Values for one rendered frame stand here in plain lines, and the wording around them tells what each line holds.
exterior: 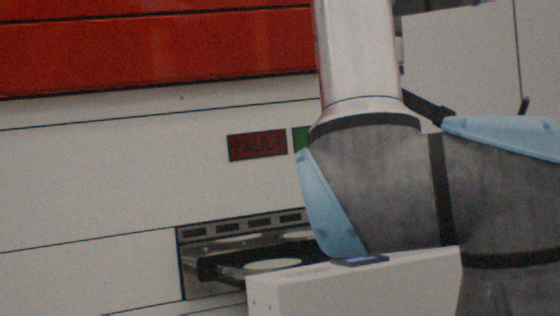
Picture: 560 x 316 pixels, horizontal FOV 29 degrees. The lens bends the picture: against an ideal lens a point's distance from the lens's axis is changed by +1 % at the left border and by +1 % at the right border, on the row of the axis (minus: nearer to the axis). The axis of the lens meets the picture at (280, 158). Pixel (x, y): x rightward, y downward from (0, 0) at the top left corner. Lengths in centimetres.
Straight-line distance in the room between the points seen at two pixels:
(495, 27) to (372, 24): 298
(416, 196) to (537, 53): 317
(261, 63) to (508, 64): 230
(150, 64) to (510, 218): 91
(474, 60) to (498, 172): 298
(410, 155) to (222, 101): 89
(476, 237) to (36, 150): 94
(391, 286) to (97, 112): 70
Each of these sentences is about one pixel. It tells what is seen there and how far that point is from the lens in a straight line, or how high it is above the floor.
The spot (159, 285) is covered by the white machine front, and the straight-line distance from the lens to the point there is 188.
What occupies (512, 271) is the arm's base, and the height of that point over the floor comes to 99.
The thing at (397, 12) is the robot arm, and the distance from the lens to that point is 157.
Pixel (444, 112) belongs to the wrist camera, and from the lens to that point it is 163.
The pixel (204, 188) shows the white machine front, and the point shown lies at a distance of 189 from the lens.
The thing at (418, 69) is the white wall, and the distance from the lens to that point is 388.
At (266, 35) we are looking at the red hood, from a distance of 190.
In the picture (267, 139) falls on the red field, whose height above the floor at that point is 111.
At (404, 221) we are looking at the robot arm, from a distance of 105.
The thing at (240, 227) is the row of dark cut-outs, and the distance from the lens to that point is 192.
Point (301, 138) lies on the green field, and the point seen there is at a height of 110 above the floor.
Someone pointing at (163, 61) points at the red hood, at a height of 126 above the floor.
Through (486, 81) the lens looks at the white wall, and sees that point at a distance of 404.
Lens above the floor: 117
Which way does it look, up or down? 3 degrees down
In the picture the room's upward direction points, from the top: 6 degrees counter-clockwise
